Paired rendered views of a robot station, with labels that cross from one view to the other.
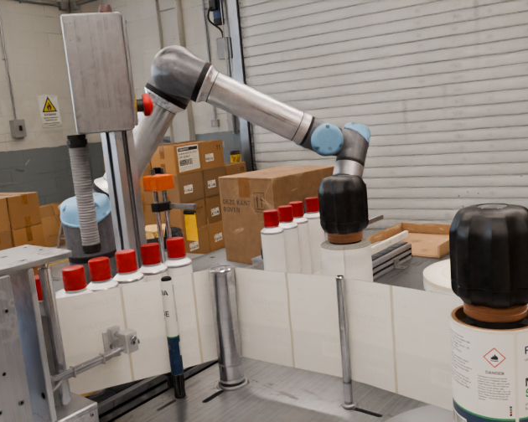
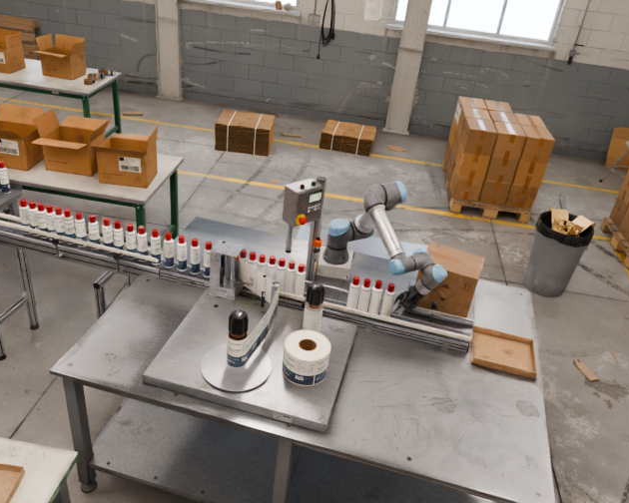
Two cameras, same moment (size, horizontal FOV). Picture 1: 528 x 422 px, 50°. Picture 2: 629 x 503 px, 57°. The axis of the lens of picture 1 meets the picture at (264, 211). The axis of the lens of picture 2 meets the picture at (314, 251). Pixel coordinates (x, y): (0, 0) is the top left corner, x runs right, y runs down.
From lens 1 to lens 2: 245 cm
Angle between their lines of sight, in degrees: 61
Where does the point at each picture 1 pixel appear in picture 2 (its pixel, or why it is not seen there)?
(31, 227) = (535, 164)
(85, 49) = (288, 198)
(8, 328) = (217, 263)
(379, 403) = (270, 345)
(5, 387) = (214, 273)
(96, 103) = (287, 214)
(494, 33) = not seen: outside the picture
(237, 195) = not seen: hidden behind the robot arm
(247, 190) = not seen: hidden behind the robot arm
